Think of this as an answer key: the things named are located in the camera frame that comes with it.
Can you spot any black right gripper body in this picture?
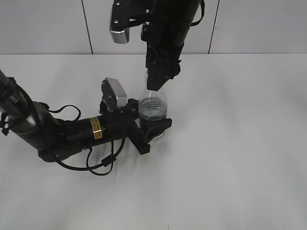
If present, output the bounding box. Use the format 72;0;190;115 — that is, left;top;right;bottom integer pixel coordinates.
141;23;185;69

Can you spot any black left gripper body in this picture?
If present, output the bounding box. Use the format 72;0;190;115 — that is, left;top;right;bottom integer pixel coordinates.
90;99;150;154

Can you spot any black camera cable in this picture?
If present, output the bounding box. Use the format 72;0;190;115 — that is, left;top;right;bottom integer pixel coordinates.
14;83;126;176
190;0;206;27

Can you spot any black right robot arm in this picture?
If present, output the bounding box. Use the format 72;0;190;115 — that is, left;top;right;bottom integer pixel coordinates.
141;0;205;91

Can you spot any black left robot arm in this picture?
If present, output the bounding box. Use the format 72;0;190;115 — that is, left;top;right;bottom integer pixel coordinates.
0;74;172;162

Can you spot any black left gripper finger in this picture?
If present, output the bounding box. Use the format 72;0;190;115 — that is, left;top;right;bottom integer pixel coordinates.
141;118;172;143

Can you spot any white green bottle cap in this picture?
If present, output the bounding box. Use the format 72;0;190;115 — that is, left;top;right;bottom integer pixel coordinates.
144;69;148;81

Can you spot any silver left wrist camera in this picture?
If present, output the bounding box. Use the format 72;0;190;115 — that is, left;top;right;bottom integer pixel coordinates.
101;77;127;111

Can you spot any black left camera cable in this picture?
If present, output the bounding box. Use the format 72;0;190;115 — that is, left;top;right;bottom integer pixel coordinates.
14;83;126;176

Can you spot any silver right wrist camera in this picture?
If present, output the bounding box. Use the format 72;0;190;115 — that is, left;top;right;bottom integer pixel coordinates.
109;0;144;44

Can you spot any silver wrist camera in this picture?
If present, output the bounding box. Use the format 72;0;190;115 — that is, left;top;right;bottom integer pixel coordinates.
101;77;127;111
109;0;144;44

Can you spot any black right camera cable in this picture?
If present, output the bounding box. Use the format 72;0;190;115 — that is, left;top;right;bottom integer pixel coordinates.
190;0;206;27

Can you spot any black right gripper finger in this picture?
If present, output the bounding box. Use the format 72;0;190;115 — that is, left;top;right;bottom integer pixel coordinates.
145;57;171;91
167;59;181;79

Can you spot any clear cestbon water bottle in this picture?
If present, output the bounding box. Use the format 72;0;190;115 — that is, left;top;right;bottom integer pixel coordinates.
138;69;168;144

